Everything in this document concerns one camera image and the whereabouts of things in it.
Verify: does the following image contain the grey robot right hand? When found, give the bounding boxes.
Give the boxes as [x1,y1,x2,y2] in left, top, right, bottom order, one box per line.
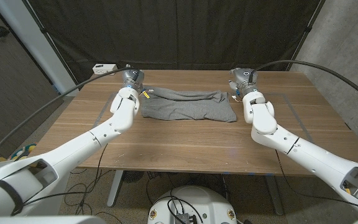
[227,67,259,90]

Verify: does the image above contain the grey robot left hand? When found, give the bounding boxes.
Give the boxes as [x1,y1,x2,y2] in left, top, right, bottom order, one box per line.
[122,64,145,83]

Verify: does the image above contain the grey shorts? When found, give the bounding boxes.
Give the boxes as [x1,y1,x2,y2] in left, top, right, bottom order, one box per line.
[140,86,238,123]

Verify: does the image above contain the white power strip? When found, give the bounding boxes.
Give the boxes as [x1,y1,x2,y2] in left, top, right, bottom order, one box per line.
[92,63,119,76]

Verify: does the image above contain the grey tape outline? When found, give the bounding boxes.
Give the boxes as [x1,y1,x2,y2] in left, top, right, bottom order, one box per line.
[70,91,335,177]

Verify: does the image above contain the black backdrop curtain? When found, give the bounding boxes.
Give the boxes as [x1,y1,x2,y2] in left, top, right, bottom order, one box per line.
[26,0,326,90]

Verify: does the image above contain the black backdrop stand pole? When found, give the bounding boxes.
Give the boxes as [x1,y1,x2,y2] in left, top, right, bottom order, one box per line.
[22,0,82,90]
[285,0,326,72]

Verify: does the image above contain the dark round floor object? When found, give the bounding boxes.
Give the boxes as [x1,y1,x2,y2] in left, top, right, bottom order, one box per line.
[122,170,145,184]

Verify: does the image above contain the white pillar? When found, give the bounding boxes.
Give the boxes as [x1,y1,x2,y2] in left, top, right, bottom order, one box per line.
[0,0,80,97]

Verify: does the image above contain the white table leg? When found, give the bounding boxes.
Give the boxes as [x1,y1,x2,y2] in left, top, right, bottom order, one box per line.
[106,169,124,208]
[264,175,285,216]

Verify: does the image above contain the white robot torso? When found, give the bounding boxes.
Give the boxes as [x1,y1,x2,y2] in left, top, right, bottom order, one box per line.
[147,185,238,224]

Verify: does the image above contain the colourful toy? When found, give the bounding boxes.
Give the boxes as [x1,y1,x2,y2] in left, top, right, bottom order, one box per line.
[0,142,39,163]

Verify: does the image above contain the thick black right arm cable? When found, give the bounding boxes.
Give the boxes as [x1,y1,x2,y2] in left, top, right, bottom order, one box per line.
[249,60,358,109]

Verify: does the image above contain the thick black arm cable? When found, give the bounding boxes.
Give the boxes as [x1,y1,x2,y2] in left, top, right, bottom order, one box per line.
[249,60,358,109]
[0,66,139,174]

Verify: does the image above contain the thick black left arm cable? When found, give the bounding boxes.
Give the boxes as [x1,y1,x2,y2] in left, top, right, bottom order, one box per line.
[0,66,139,174]

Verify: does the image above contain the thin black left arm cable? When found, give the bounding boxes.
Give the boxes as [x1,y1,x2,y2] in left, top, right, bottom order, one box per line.
[23,142,109,206]

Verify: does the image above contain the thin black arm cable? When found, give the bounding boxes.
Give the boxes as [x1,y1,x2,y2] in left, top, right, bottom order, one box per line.
[23,142,109,206]
[274,149,358,215]

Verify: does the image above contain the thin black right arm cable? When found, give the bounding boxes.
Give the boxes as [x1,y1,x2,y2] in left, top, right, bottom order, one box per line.
[274,149,358,215]

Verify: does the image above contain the black floor cable tangle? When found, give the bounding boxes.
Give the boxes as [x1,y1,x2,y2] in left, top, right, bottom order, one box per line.
[63,167,126,224]

